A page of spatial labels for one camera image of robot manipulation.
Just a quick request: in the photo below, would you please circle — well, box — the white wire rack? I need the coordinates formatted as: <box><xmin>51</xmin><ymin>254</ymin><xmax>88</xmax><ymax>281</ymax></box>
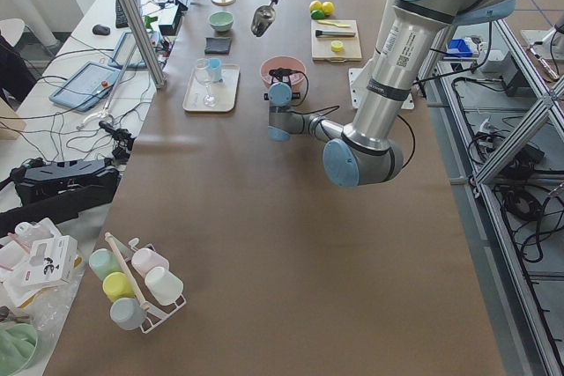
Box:
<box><xmin>104</xmin><ymin>232</ymin><xmax>188</xmax><ymax>335</ymax></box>

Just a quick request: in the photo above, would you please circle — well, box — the half lemon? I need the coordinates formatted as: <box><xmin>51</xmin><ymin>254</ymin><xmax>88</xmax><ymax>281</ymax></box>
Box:
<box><xmin>330</xmin><ymin>41</ymin><xmax>344</xmax><ymax>52</ymax></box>

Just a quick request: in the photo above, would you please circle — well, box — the bamboo cutting board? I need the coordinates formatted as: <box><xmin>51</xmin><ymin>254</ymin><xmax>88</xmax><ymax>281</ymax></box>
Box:
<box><xmin>311</xmin><ymin>19</ymin><xmax>362</xmax><ymax>62</ymax></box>

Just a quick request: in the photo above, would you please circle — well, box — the grey folded cloth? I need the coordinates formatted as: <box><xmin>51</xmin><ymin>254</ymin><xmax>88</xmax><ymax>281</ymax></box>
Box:
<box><xmin>204</xmin><ymin>37</ymin><xmax>232</xmax><ymax>55</ymax></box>

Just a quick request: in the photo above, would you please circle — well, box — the light blue cup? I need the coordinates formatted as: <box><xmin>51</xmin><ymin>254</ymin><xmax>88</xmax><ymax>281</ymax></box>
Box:
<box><xmin>209</xmin><ymin>57</ymin><xmax>222</xmax><ymax>83</ymax></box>

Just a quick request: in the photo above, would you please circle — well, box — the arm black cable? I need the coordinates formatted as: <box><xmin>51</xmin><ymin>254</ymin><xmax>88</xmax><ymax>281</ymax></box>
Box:
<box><xmin>281</xmin><ymin>68</ymin><xmax>418</xmax><ymax>161</ymax></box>

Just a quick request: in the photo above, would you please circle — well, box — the pink cup on rack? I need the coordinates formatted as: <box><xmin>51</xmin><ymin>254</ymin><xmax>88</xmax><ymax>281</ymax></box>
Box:
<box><xmin>131</xmin><ymin>247</ymin><xmax>169</xmax><ymax>277</ymax></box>

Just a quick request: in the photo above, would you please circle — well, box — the white product box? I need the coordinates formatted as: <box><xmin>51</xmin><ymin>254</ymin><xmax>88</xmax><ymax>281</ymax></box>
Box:
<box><xmin>21</xmin><ymin>235</ymin><xmax>78</xmax><ymax>288</ymax></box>

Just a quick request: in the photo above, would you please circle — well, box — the green lime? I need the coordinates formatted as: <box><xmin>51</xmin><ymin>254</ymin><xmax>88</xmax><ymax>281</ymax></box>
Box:
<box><xmin>310</xmin><ymin>10</ymin><xmax>325</xmax><ymax>20</ymax></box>

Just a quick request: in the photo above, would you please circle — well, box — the yellow cup on rack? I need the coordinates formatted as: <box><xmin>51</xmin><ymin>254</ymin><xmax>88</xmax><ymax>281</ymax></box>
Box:
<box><xmin>102</xmin><ymin>272</ymin><xmax>135</xmax><ymax>302</ymax></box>

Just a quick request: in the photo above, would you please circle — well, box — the aluminium frame post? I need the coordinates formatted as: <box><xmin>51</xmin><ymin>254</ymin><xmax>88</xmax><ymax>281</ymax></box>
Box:
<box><xmin>118</xmin><ymin>0</ymin><xmax>166</xmax><ymax>89</ymax></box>

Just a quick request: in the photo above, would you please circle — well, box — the black keyboard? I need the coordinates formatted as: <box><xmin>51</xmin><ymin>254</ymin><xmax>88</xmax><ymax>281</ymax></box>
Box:
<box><xmin>115</xmin><ymin>0</ymin><xmax>143</xmax><ymax>29</ymax></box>

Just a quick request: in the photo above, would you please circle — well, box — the black computer mouse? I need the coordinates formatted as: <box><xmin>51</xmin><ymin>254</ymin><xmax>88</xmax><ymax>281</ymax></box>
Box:
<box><xmin>92</xmin><ymin>24</ymin><xmax>111</xmax><ymax>36</ymax></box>

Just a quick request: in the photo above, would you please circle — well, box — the steel ice scoop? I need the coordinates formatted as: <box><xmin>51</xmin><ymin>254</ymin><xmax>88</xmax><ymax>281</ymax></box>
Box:
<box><xmin>251</xmin><ymin>1</ymin><xmax>278</xmax><ymax>37</ymax></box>

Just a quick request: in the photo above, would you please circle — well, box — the green plastic bowl stack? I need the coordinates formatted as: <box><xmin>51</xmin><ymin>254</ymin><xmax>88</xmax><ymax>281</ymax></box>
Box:
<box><xmin>1</xmin><ymin>322</ymin><xmax>39</xmax><ymax>375</ymax></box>

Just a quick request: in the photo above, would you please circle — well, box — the cream serving tray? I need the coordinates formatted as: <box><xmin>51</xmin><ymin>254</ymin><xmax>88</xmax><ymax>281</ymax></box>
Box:
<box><xmin>182</xmin><ymin>63</ymin><xmax>240</xmax><ymax>113</ymax></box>

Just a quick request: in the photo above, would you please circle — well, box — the pink bowl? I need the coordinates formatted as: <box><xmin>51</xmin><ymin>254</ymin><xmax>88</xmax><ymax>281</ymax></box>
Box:
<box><xmin>260</xmin><ymin>55</ymin><xmax>306</xmax><ymax>92</ymax></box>

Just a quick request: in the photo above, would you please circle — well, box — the green cup on rack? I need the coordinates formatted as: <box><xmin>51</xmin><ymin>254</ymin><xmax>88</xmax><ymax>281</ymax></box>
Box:
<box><xmin>88</xmin><ymin>248</ymin><xmax>122</xmax><ymax>281</ymax></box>

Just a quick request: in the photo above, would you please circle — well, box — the white cup on rack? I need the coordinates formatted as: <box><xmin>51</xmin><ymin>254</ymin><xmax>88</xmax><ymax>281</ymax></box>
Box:
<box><xmin>145</xmin><ymin>266</ymin><xmax>184</xmax><ymax>306</ymax></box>

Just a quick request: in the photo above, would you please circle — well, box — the blue teach pendant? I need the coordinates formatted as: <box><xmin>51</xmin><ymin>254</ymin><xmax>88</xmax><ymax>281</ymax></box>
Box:
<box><xmin>108</xmin><ymin>32</ymin><xmax>146</xmax><ymax>70</ymax></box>
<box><xmin>49</xmin><ymin>62</ymin><xmax>121</xmax><ymax>112</ymax></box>

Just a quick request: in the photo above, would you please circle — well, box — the grey cup on rack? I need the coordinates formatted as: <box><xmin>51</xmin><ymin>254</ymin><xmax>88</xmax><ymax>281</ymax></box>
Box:
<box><xmin>110</xmin><ymin>298</ymin><xmax>146</xmax><ymax>330</ymax></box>

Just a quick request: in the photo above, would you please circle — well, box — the blue storage bin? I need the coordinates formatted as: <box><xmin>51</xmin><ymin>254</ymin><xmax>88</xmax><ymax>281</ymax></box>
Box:
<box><xmin>447</xmin><ymin>38</ymin><xmax>479</xmax><ymax>58</ymax></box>

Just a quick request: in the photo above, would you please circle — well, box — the clear wine glass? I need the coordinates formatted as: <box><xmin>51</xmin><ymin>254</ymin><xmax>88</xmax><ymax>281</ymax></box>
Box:
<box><xmin>195</xmin><ymin>58</ymin><xmax>217</xmax><ymax>107</ymax></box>

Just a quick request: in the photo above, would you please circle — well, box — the whole yellow lemon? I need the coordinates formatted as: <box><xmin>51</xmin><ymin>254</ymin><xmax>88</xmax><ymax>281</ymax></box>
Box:
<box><xmin>322</xmin><ymin>1</ymin><xmax>335</xmax><ymax>16</ymax></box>

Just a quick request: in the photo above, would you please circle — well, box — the yellow plastic knife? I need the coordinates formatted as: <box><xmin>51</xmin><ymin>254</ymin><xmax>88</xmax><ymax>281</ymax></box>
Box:
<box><xmin>316</xmin><ymin>19</ymin><xmax>351</xmax><ymax>28</ymax></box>

